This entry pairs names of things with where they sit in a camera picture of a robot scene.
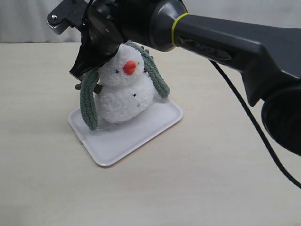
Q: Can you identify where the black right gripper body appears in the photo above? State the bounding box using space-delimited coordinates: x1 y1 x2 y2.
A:
81 0 165 53

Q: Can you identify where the green knitted scarf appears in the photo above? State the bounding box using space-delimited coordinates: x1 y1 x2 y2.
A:
79 40 171 131

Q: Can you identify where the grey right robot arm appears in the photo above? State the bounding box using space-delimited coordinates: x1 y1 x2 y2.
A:
70 0 301 155

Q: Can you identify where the white plush snowman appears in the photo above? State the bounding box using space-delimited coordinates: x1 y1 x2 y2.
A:
74 44 155 123

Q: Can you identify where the white backdrop curtain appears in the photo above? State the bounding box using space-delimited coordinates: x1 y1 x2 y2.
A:
0 0 301 43

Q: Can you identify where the white plastic tray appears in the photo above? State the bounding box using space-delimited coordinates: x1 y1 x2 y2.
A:
68 98 183 168

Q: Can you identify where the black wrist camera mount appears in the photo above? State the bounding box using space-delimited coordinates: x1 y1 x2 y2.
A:
47 0 88 35

